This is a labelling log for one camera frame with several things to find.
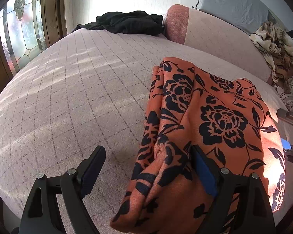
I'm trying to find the brown floral blanket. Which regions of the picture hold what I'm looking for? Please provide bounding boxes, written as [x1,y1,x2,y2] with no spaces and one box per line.
[250,21,293,92]

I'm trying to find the pink quilted bolster pillow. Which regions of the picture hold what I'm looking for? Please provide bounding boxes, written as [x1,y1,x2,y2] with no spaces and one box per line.
[164,4,271,82]

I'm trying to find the grey blue cushion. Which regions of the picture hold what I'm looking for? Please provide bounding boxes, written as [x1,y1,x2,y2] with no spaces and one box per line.
[193,0,277,35]

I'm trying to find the orange black floral garment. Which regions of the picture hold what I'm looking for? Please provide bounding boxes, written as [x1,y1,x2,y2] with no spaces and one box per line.
[111,57,285,233]

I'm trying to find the stained glass wooden door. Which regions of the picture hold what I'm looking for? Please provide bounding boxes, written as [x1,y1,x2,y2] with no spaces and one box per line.
[0,0,67,93]

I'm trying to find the black cloth pile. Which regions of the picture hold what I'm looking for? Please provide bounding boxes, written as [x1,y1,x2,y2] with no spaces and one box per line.
[72,11,163,36]

